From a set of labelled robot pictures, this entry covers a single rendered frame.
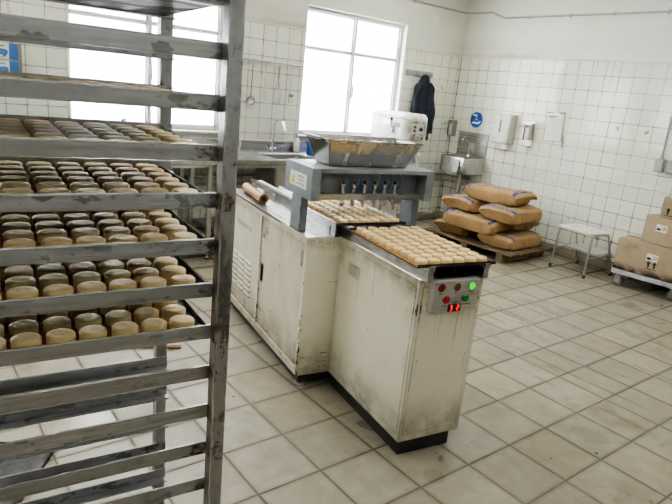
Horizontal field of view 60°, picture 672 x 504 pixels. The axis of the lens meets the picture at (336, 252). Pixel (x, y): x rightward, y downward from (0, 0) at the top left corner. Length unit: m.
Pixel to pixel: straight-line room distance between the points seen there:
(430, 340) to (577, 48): 4.97
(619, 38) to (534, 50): 0.97
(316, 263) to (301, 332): 0.37
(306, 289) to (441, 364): 0.78
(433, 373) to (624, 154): 4.43
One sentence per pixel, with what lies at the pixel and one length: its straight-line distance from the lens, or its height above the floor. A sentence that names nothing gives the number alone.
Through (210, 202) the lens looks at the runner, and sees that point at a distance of 1.13.
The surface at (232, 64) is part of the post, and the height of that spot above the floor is 1.57.
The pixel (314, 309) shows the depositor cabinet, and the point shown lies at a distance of 2.99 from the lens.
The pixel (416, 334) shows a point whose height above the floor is 0.60.
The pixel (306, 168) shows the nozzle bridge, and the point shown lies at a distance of 2.84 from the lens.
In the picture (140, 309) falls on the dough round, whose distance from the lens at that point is 1.29.
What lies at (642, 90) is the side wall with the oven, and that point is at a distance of 6.60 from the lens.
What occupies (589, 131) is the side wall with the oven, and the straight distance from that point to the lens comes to 6.81.
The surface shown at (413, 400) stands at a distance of 2.62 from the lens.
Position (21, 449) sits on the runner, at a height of 0.87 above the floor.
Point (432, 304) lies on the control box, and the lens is 2.41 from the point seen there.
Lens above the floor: 1.54
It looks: 16 degrees down
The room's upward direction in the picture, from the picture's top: 6 degrees clockwise
